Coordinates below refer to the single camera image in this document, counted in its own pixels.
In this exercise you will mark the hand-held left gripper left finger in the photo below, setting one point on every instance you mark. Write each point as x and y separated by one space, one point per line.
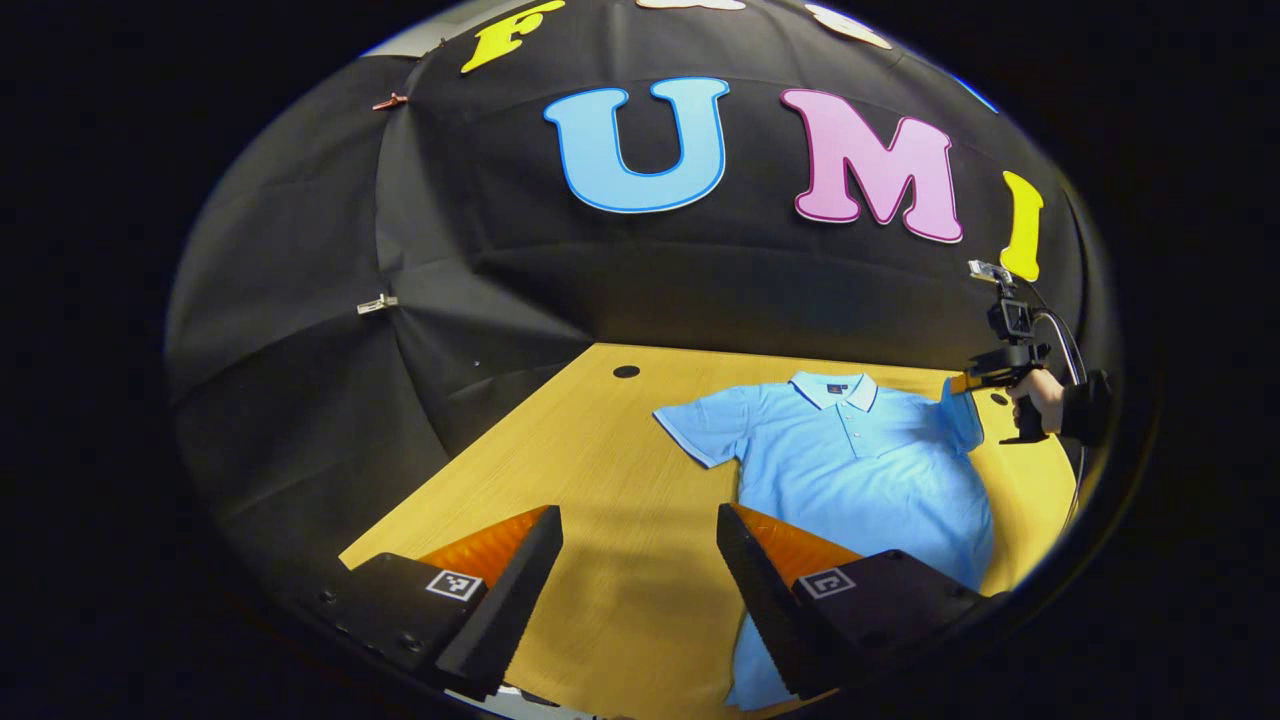
510 600

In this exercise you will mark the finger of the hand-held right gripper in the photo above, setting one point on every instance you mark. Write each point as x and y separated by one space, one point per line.
966 382

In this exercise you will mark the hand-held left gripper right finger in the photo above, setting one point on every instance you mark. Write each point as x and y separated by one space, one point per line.
762 600

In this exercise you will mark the light blue T-shirt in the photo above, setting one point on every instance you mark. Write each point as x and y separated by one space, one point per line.
860 470

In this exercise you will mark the small white clip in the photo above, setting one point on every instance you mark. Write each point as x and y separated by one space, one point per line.
377 303

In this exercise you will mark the black backdrop cloth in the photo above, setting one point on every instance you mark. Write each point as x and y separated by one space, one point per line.
500 270

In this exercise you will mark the small copper clip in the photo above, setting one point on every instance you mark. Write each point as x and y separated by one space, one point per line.
390 101

